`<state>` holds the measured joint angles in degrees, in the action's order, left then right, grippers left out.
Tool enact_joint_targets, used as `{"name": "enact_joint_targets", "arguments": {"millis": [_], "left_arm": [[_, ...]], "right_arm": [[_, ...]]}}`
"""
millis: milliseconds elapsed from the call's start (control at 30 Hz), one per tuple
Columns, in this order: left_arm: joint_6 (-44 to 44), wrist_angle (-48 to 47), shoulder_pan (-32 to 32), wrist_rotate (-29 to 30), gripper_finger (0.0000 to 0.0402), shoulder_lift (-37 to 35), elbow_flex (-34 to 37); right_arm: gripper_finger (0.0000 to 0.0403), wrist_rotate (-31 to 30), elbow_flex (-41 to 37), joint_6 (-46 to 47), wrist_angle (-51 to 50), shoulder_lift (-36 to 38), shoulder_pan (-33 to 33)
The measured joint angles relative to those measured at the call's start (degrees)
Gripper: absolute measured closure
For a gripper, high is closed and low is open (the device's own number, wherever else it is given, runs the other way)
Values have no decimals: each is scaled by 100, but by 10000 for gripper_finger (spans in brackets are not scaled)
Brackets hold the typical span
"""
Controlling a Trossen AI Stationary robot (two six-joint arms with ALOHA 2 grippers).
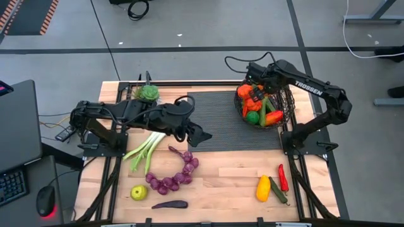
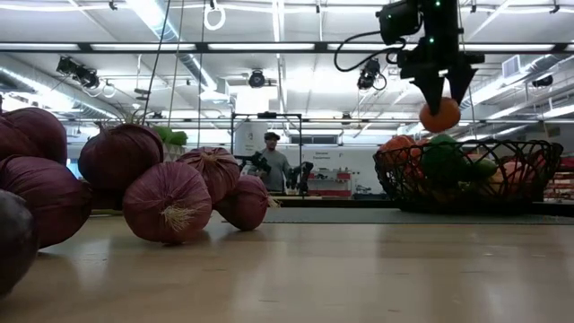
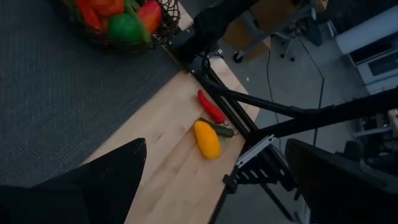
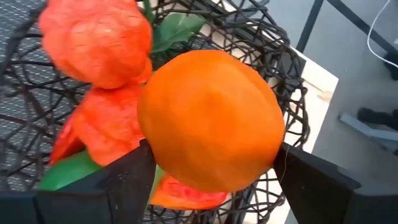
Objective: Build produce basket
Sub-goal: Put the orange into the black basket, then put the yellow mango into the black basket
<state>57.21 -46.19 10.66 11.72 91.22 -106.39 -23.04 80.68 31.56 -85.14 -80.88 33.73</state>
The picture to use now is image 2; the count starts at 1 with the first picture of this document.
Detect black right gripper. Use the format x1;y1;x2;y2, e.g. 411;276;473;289
396;38;485;117

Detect round orange fruit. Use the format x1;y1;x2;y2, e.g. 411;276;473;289
418;96;462;135

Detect green bell pepper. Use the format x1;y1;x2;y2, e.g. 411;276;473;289
420;133;473;186

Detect green cucumber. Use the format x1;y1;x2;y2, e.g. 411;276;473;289
469;156;500;181

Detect dark wire basket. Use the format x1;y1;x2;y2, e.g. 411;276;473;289
372;138;564;214

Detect red onion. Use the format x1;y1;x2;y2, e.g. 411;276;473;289
0;106;68;165
77;119;165;211
0;154;94;249
213;174;282;232
121;161;213;245
0;188;39;300
177;145;241;206

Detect white ceiling air vent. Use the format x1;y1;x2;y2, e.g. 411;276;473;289
501;54;523;79

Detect stacked red crates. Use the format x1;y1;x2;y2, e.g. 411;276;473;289
544;155;574;202

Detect red and white storage shelf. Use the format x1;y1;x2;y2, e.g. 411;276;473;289
303;169;354;198

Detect grey woven placemat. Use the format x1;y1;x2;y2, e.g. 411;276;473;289
262;206;574;226

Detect person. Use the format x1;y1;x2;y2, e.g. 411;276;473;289
257;131;293;193

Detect green artificial plant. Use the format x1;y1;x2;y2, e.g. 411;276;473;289
151;124;189;147

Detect white patterned plant pot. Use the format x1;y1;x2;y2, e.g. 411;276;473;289
161;142;186;163

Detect black ceiling camera with ring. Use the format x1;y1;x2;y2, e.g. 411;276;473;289
356;57;387;92

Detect black table edge rail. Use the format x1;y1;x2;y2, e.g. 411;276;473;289
268;196;574;217

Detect round black ceiling camera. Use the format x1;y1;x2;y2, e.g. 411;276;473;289
248;68;267;90

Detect white hanging ring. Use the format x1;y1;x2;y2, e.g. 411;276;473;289
203;3;227;32

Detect black overhead frame beam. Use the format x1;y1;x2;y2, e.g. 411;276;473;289
0;41;574;56

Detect long black ceiling camera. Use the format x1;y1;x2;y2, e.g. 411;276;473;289
56;56;101;90

